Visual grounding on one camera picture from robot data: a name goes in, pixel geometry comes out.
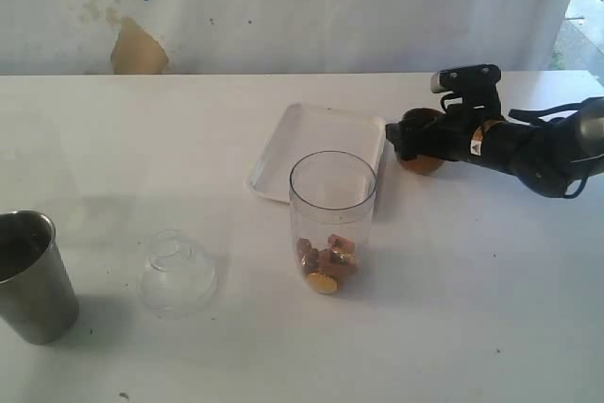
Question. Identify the white rectangular tray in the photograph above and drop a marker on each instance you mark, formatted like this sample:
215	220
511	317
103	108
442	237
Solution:
304	129

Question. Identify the clear plastic shaker cup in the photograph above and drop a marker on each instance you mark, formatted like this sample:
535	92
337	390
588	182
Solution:
332	192

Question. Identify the brown wooden cup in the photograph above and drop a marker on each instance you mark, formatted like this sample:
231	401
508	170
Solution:
422	165

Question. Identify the stainless steel cup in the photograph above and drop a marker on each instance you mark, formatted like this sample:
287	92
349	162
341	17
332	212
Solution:
38	300

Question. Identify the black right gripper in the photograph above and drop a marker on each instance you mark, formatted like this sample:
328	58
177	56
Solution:
455	136

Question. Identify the clear plastic dome lid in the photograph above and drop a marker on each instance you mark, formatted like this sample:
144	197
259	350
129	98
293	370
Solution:
178	277

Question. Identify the wooden blocks and coins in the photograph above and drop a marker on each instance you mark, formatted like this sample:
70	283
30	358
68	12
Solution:
328	269

